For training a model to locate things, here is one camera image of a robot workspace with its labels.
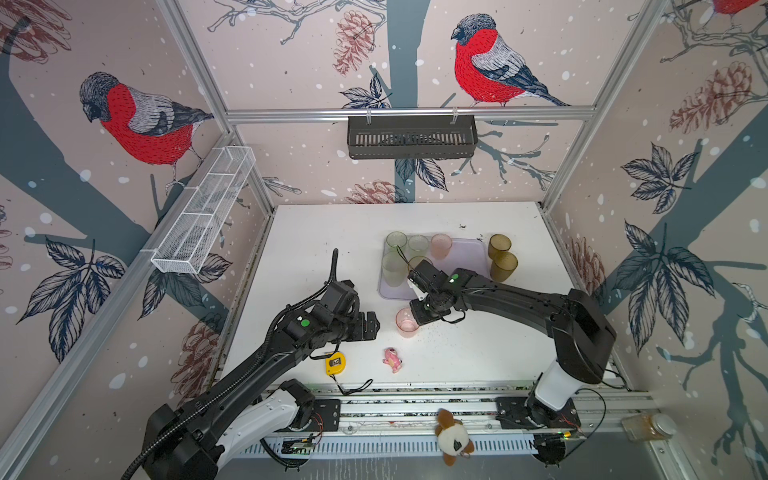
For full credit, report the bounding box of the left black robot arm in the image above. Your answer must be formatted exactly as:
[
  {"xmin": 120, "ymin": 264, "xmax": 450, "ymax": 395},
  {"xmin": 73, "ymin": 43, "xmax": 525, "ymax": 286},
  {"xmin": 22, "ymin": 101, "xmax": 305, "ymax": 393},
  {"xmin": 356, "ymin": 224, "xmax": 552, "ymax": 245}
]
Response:
[{"xmin": 122, "ymin": 252, "xmax": 380, "ymax": 479}]

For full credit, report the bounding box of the white wire mesh basket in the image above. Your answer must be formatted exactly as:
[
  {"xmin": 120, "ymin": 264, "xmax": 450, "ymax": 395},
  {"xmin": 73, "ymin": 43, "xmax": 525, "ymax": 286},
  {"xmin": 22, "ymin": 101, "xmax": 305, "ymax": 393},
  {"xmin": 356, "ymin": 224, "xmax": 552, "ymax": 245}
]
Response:
[{"xmin": 152, "ymin": 146, "xmax": 255, "ymax": 275}]

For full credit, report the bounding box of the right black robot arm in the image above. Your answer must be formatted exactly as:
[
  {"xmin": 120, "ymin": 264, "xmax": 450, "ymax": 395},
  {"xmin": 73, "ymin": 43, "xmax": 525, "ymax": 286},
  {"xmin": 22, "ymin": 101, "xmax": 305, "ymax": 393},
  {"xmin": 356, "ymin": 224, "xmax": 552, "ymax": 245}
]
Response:
[{"xmin": 407, "ymin": 261, "xmax": 616, "ymax": 429}]

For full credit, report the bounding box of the clear pale plastic cup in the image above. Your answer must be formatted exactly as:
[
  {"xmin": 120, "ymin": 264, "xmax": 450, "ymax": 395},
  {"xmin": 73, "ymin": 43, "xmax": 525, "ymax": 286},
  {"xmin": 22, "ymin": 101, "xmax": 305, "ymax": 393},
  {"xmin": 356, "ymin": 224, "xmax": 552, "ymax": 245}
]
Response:
[{"xmin": 381, "ymin": 250, "xmax": 408, "ymax": 288}]

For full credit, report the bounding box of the near brown textured cup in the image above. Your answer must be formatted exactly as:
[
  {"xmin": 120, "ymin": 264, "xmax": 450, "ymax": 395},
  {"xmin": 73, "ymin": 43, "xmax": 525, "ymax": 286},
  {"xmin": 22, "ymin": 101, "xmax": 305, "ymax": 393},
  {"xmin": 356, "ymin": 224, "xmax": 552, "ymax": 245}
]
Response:
[{"xmin": 490, "ymin": 251, "xmax": 519, "ymax": 282}]

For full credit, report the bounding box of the brown white plush toy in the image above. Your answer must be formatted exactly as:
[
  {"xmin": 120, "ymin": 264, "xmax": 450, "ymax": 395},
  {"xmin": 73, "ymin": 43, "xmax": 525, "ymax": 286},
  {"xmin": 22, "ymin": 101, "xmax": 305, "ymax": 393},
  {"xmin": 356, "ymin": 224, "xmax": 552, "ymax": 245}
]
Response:
[{"xmin": 435, "ymin": 409, "xmax": 475, "ymax": 466}]

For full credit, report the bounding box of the pale green plastic cup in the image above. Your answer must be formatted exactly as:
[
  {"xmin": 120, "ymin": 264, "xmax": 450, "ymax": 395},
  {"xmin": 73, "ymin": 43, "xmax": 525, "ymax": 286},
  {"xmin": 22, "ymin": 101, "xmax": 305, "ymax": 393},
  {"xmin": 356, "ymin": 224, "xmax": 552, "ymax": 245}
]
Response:
[{"xmin": 407, "ymin": 235, "xmax": 430, "ymax": 257}]

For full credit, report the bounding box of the pink plastic cup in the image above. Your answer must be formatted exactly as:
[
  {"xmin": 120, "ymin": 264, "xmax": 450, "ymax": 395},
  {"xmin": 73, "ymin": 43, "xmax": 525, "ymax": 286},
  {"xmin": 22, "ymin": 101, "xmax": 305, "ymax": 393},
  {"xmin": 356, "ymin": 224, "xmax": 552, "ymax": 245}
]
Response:
[
  {"xmin": 395, "ymin": 307, "xmax": 419, "ymax": 338},
  {"xmin": 430, "ymin": 233, "xmax": 453, "ymax": 260}
]

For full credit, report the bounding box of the black hanging wall basket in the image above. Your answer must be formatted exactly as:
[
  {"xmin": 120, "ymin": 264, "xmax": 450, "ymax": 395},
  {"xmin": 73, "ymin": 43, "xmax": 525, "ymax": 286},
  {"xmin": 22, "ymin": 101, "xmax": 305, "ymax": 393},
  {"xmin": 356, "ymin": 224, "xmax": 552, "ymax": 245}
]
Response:
[{"xmin": 347, "ymin": 115, "xmax": 478, "ymax": 160}]

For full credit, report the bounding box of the bright green plastic cup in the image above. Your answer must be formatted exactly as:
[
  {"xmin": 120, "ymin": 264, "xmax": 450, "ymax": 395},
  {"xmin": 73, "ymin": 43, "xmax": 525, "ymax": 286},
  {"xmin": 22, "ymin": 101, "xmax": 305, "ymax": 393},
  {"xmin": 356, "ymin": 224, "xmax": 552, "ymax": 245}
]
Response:
[{"xmin": 385, "ymin": 231, "xmax": 408, "ymax": 253}]

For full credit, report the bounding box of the brown textured cup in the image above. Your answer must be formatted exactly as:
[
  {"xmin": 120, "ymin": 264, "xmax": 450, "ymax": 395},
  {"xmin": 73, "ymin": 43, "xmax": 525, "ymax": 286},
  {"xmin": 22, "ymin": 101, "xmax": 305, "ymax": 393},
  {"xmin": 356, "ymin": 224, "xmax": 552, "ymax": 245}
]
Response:
[
  {"xmin": 488, "ymin": 234, "xmax": 512, "ymax": 260},
  {"xmin": 490, "ymin": 251, "xmax": 519, "ymax": 282}
]

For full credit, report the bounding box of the lavender plastic tray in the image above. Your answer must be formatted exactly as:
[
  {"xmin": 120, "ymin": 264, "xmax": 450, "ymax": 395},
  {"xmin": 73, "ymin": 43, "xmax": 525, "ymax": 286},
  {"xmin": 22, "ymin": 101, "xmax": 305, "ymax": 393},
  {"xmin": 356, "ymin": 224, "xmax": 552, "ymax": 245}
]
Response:
[{"xmin": 378, "ymin": 238, "xmax": 490, "ymax": 300}]

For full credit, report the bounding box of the small pink toy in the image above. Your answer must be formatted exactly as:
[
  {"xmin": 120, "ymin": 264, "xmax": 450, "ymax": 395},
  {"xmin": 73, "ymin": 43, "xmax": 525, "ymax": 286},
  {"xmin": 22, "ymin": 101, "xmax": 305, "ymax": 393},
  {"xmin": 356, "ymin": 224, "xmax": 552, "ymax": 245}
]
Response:
[{"xmin": 383, "ymin": 347, "xmax": 402, "ymax": 373}]

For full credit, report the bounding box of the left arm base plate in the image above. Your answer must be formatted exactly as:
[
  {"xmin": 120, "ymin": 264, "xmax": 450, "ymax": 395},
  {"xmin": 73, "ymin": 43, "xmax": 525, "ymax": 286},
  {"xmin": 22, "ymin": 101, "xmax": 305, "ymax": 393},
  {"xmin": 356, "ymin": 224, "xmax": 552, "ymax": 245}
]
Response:
[{"xmin": 285, "ymin": 399, "xmax": 341, "ymax": 433}]

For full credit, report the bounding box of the yellow tape measure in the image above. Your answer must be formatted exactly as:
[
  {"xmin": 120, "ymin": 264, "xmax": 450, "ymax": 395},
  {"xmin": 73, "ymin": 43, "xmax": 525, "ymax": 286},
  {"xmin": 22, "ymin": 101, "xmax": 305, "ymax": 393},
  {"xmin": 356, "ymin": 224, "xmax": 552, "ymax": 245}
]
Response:
[{"xmin": 325, "ymin": 352, "xmax": 346, "ymax": 377}]

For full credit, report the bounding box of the clear plastic jar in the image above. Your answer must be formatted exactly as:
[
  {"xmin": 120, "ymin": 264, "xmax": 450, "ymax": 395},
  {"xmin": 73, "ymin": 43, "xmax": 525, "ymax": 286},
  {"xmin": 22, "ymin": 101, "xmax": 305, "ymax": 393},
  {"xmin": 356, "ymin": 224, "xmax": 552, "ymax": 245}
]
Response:
[{"xmin": 621, "ymin": 413, "xmax": 678, "ymax": 442}]

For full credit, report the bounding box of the yellow plastic cup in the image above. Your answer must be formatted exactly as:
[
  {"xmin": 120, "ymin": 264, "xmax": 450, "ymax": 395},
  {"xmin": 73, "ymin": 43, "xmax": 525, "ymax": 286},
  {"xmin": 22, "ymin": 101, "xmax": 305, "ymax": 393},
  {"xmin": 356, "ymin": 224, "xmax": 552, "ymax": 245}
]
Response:
[{"xmin": 408, "ymin": 255, "xmax": 432, "ymax": 270}]

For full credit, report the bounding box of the far brown textured cup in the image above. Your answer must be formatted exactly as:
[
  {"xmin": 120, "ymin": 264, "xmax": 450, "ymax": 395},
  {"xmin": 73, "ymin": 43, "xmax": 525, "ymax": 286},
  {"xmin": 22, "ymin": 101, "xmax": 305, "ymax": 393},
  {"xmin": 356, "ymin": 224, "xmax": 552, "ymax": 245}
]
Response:
[{"xmin": 488, "ymin": 234, "xmax": 512, "ymax": 260}]

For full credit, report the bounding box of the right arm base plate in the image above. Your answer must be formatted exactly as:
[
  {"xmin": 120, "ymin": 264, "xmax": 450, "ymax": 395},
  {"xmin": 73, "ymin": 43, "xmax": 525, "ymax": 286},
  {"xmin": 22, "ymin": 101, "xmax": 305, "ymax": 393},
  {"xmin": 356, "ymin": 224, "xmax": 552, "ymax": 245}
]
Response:
[{"xmin": 495, "ymin": 396, "xmax": 581, "ymax": 430}]

